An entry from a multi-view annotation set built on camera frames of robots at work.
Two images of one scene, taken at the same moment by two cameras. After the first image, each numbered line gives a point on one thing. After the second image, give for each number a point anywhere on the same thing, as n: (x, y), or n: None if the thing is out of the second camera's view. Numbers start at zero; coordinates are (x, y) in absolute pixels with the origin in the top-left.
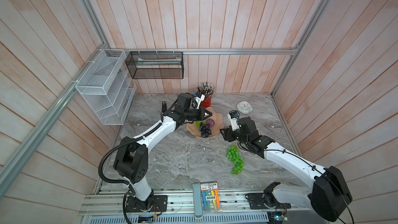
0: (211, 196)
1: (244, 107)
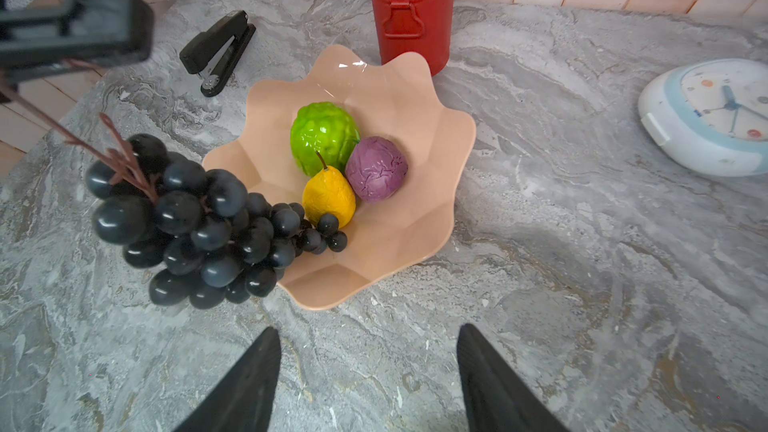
0: None
1: (710, 115)
